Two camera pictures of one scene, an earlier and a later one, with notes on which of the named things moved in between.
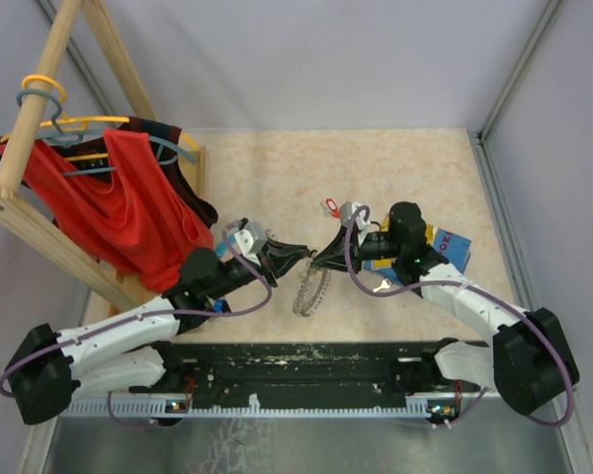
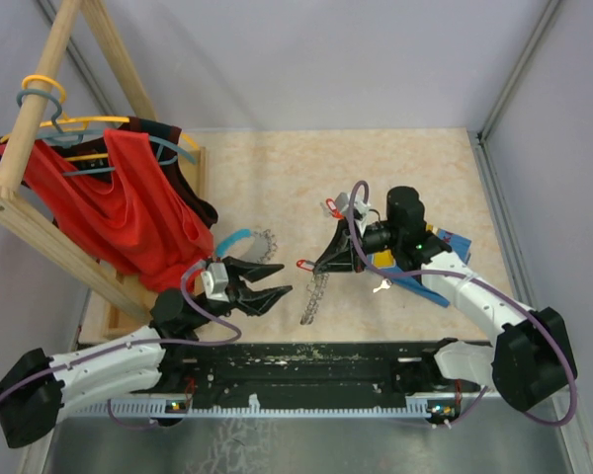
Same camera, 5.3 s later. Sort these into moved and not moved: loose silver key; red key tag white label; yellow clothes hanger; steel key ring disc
Moved: steel key ring disc
Not moved: red key tag white label; loose silver key; yellow clothes hanger
